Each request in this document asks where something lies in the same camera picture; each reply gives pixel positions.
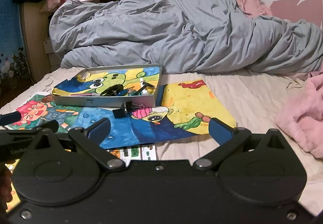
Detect blue precision screwdriver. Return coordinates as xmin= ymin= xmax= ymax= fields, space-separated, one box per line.
xmin=116 ymin=88 xmax=136 ymax=96

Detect left hand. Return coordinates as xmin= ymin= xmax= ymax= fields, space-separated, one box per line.
xmin=0 ymin=164 xmax=13 ymax=213

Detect black binder clip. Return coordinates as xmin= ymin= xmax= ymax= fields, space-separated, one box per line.
xmin=112 ymin=101 xmax=145 ymax=119

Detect yellow painting with red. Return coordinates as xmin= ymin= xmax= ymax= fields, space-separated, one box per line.
xmin=156 ymin=79 xmax=237 ymax=138

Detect blue underwater painting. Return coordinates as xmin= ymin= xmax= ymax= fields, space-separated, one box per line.
xmin=73 ymin=107 xmax=193 ymax=149

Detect walnut on painting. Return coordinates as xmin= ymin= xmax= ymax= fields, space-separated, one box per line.
xmin=41 ymin=95 xmax=54 ymax=103

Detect silver shallow tray box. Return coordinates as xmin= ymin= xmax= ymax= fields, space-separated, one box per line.
xmin=52 ymin=64 xmax=162 ymax=108

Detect pink blanket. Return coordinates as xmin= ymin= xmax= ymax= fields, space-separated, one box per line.
xmin=275 ymin=72 xmax=322 ymax=158

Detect grey storage boxes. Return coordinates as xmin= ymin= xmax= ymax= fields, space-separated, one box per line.
xmin=43 ymin=38 xmax=61 ymax=72

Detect grey duvet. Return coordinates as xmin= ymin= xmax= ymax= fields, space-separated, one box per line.
xmin=49 ymin=0 xmax=322 ymax=74

